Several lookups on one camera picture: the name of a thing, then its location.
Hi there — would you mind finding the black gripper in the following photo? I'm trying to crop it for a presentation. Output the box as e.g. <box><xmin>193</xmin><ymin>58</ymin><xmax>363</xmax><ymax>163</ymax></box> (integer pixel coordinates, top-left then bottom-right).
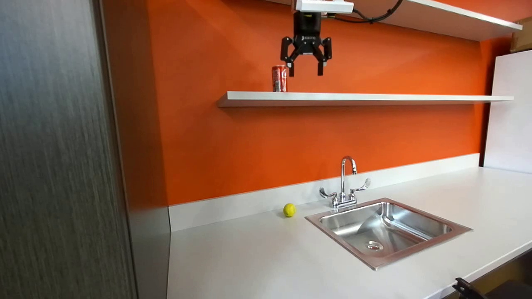
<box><xmin>280</xmin><ymin>11</ymin><xmax>333</xmax><ymax>78</ymax></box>

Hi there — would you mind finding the red drink can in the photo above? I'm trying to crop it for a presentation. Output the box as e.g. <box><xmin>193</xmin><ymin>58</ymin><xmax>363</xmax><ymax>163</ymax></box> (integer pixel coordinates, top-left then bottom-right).
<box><xmin>272</xmin><ymin>65</ymin><xmax>288</xmax><ymax>93</ymax></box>

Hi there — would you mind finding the chrome tap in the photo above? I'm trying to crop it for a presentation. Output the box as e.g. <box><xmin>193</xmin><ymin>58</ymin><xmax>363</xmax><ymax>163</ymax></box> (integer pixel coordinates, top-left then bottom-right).
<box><xmin>319</xmin><ymin>156</ymin><xmax>372</xmax><ymax>210</ymax></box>

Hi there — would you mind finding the stainless steel sink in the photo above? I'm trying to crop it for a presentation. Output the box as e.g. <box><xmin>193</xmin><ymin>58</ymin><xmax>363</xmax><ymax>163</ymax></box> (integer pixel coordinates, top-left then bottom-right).
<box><xmin>304</xmin><ymin>197</ymin><xmax>473</xmax><ymax>272</ymax></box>

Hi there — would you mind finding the white refrigerator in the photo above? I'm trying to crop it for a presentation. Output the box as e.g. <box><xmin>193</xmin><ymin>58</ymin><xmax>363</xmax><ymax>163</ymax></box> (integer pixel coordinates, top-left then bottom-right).
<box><xmin>483</xmin><ymin>49</ymin><xmax>532</xmax><ymax>174</ymax></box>

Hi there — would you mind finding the cardboard box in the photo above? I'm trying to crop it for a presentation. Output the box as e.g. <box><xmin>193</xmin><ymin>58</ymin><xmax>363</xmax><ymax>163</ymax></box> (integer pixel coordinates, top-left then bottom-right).
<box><xmin>510</xmin><ymin>17</ymin><xmax>532</xmax><ymax>54</ymax></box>

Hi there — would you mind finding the dark wood-grain cabinet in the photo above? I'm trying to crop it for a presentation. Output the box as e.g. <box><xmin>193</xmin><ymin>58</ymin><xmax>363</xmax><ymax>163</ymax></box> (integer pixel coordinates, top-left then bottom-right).
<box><xmin>0</xmin><ymin>0</ymin><xmax>171</xmax><ymax>299</ymax></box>

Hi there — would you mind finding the black chair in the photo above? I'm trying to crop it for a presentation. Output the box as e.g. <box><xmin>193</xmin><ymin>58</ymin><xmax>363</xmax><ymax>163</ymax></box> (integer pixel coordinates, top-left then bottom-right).
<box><xmin>452</xmin><ymin>277</ymin><xmax>532</xmax><ymax>299</ymax></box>

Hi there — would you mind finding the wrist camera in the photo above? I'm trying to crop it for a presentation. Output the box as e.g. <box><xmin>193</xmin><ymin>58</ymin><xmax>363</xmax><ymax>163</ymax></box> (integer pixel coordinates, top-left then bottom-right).
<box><xmin>295</xmin><ymin>0</ymin><xmax>355</xmax><ymax>14</ymax></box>

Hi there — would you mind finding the white wall shelf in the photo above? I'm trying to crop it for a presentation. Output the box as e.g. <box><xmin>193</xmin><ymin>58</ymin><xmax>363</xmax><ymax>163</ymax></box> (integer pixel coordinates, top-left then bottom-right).
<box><xmin>216</xmin><ymin>91</ymin><xmax>515</xmax><ymax>109</ymax></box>
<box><xmin>266</xmin><ymin>0</ymin><xmax>523</xmax><ymax>42</ymax></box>

